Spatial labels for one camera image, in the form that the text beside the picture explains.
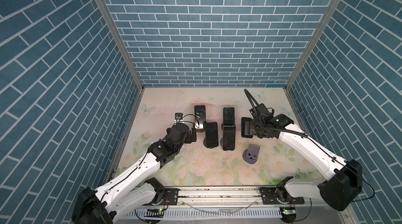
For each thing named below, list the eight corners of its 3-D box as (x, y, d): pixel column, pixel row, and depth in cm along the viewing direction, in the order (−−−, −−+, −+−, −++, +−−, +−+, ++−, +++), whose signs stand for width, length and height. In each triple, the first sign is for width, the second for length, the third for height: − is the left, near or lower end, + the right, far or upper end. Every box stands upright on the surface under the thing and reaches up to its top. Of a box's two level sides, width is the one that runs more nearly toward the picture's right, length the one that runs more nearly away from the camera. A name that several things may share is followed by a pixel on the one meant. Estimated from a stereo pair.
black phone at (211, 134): (205, 149, 91) (205, 139, 81) (205, 130, 99) (205, 119, 89) (217, 149, 91) (218, 139, 81) (216, 131, 99) (217, 119, 89)
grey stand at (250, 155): (241, 160, 87) (244, 153, 79) (243, 150, 91) (247, 142, 83) (253, 164, 86) (258, 157, 78) (255, 154, 90) (260, 146, 82)
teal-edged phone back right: (222, 128, 98) (224, 117, 89) (222, 118, 103) (223, 106, 94) (232, 128, 98) (235, 117, 89) (231, 118, 103) (234, 107, 94)
